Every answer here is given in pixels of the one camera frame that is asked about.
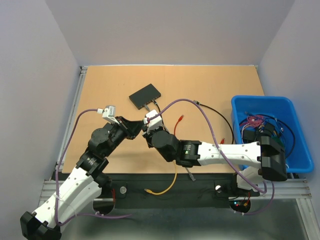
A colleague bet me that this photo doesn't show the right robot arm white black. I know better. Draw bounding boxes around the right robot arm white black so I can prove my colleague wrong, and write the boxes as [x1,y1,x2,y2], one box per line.
[142,127,288,195]

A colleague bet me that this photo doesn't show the grey ethernet cable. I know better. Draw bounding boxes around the grey ethernet cable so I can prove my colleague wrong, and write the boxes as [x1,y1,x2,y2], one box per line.
[143,103,196,182]

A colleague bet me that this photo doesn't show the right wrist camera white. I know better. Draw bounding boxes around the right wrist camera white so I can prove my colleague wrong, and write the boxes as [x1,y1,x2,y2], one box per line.
[143,109,162,134]

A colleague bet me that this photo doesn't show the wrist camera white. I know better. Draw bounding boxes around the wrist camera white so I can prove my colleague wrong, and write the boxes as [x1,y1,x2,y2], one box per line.
[143,109,162,134]
[96,105,119,124]

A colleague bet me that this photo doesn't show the blue plastic bin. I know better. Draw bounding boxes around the blue plastic bin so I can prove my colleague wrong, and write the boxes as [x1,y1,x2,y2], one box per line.
[231,95,314,174]

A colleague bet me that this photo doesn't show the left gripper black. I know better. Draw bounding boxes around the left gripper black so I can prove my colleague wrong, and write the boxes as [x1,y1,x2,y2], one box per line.
[103,116,145,157]

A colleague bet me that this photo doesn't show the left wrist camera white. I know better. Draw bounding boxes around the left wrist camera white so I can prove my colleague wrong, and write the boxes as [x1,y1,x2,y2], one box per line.
[96,105,119,124]

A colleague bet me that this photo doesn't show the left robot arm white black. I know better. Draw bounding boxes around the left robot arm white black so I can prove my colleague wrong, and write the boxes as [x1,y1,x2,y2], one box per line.
[20,116,144,240]

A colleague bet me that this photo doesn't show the yellow ethernet cable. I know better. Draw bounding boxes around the yellow ethernet cable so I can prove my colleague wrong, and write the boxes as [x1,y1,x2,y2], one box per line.
[144,162,178,196]

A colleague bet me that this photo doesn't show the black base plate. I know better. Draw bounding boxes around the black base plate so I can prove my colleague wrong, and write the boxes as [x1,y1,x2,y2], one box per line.
[93,173,259,214]

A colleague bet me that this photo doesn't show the aluminium frame rail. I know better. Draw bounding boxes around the aluminium frame rail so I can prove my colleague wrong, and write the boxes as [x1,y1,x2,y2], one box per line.
[38,66,88,207]

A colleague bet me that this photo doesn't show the red ethernet cable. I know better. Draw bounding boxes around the red ethernet cable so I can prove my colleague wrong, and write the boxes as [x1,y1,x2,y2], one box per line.
[173,114,226,145]

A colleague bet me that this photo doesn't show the tangled cables in bin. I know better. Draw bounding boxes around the tangled cables in bin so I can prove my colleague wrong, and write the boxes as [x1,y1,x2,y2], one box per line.
[238,111,297,156]

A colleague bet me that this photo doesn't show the black network switch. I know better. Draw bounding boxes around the black network switch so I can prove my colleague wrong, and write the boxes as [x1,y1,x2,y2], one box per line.
[129,83,161,110]

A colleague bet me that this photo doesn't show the black ethernet cable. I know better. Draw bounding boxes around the black ethernet cable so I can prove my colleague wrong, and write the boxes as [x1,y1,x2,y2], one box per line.
[152,99,235,146]

